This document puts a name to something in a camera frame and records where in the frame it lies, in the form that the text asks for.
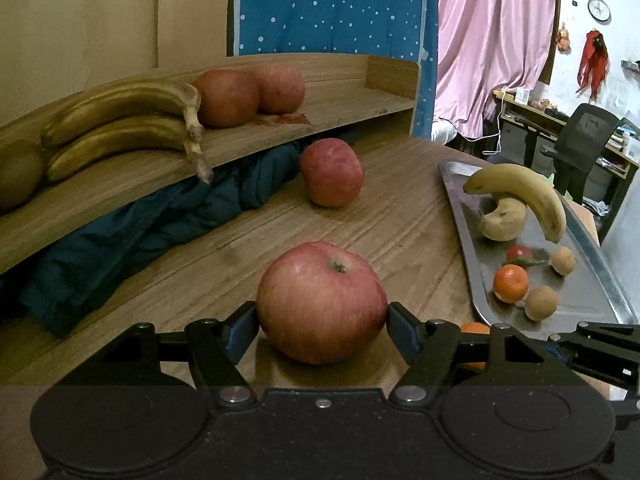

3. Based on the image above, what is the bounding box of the pale red apple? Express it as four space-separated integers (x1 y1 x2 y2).
255 240 390 366

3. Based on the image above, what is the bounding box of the black office chair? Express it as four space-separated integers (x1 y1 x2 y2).
540 102 621 206

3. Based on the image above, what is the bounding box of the metal tray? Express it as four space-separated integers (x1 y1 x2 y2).
437 160 638 336

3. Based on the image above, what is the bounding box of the white bundle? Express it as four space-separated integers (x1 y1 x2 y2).
431 120 458 148

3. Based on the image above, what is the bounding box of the blue dotted mattress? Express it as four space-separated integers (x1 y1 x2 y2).
227 0 440 140

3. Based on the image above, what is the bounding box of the short curled banana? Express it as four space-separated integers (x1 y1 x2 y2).
477 196 528 242

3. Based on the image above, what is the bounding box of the dark teal cloth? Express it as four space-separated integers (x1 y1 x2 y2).
20 140 311 338

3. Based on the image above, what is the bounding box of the cardboard box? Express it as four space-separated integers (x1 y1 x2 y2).
565 195 599 242

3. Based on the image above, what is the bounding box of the dark red apple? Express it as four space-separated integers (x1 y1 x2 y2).
192 69 261 128
252 64 307 114

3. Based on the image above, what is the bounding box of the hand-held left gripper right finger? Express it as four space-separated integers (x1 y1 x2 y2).
387 301 553 408

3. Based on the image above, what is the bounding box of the red hanging cloth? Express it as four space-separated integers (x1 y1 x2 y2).
576 30 610 102

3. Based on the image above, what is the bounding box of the small brown kiwi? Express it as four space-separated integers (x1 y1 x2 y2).
523 285 560 322
550 246 577 277

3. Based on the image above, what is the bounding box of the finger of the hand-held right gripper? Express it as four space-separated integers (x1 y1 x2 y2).
572 321 640 345
546 337 640 390

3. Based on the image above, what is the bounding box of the long yellow banana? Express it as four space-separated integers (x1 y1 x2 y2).
462 162 568 244

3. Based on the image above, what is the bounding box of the orange tangerine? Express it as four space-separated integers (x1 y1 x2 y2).
459 321 492 371
492 263 530 304

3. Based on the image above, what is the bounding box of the deep red apple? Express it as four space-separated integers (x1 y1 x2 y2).
299 137 366 208

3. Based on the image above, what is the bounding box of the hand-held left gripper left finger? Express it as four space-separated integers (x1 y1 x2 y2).
102 301 261 408

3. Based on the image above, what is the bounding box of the curved wooden shelf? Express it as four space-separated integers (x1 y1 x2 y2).
0 52 420 276

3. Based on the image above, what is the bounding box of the cluttered wooden desk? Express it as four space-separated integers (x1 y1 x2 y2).
492 89 640 231

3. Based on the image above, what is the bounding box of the pink curtain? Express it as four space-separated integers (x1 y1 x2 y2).
432 0 561 140

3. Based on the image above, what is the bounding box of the wooden wardrobe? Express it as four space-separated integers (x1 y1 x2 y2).
0 0 236 126

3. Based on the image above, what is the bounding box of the brown-speckled banana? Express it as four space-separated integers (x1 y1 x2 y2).
46 114 215 184
40 82 203 148

